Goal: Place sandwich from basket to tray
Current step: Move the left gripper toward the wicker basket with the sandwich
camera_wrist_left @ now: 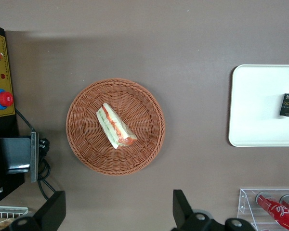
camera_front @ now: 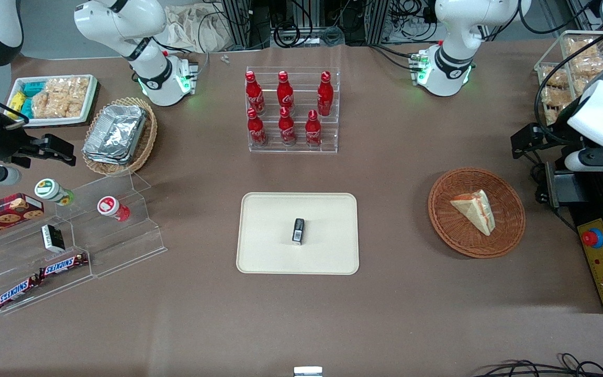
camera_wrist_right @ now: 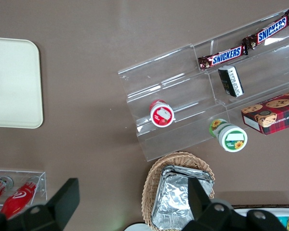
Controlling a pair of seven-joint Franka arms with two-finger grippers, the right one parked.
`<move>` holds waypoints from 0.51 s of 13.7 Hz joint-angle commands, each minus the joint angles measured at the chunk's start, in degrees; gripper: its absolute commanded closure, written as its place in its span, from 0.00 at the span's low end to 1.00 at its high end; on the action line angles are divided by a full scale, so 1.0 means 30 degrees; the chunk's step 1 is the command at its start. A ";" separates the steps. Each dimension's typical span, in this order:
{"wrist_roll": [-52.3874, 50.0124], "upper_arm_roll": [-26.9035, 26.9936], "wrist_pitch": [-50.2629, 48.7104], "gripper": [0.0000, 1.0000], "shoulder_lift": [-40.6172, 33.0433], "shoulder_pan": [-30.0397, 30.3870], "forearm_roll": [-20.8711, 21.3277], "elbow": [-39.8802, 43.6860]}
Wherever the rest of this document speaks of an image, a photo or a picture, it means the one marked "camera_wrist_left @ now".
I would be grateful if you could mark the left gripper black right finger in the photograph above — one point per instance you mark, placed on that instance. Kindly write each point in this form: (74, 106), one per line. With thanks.
(181, 211)

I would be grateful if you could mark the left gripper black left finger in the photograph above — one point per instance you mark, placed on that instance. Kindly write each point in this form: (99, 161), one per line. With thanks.
(50, 211)

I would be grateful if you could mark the triangle sandwich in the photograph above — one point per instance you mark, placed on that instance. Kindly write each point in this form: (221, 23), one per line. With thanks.
(113, 125)

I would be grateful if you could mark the round brown wicker basket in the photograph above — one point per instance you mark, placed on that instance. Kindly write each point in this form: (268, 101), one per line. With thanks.
(91, 149)

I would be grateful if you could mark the cream rectangular tray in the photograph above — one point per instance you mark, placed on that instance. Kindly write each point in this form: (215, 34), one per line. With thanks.
(255, 108)

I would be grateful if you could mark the clear-wrapped crispy snack packet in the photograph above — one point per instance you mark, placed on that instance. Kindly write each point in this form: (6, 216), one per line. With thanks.
(0, 223)

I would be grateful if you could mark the clear acrylic bottle rack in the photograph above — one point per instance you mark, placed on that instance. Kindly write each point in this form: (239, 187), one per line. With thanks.
(243, 202)

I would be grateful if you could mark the red emergency stop button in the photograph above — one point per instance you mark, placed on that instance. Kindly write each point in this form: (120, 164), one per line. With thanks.
(3, 98)

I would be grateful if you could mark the grey metal appliance bracket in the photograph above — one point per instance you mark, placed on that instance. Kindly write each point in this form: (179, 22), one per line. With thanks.
(17, 149)

